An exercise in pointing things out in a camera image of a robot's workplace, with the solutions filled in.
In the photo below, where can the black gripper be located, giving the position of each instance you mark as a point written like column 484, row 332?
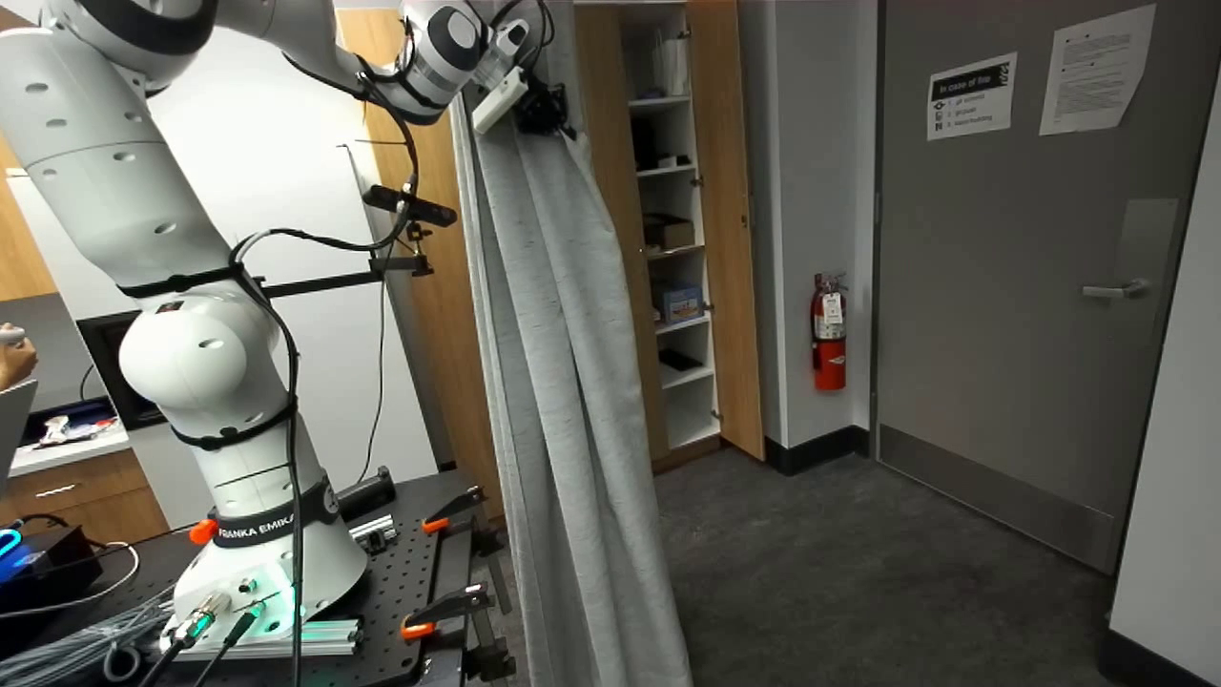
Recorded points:
column 543, row 114

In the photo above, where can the grey fabric curtain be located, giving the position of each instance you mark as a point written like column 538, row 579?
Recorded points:
column 564, row 387

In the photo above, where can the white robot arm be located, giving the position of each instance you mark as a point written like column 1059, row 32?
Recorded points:
column 74, row 107

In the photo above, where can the white shelf unit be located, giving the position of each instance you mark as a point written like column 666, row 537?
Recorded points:
column 662, row 96

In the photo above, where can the wooden cabinet door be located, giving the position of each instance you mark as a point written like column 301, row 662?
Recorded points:
column 437, row 312

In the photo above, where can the red fire extinguisher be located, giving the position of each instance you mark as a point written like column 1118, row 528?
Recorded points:
column 828, row 332

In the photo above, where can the black header paper sign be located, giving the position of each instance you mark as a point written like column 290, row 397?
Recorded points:
column 971, row 101

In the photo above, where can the black perforated robot table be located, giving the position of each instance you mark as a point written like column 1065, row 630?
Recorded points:
column 109, row 642

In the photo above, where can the grey door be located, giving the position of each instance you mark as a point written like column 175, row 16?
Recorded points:
column 998, row 385

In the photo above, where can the white paper notice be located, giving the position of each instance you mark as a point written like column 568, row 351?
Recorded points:
column 1097, row 72

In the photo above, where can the wooden drawer cabinet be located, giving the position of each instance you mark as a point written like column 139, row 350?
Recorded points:
column 109, row 499

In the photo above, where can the black power supply box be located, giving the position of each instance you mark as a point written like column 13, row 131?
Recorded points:
column 42, row 568

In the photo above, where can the black camera on stand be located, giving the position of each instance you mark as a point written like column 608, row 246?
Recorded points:
column 411, row 206

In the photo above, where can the upper orange handled clamp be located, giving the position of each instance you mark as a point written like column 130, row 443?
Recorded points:
column 443, row 516

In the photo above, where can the orange handled clamp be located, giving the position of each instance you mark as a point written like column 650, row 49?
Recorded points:
column 453, row 605
column 443, row 516

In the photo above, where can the lower orange handled clamp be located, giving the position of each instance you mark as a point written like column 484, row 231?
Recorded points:
column 453, row 605

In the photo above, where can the silver door handle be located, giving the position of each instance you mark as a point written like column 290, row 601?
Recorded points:
column 1115, row 292

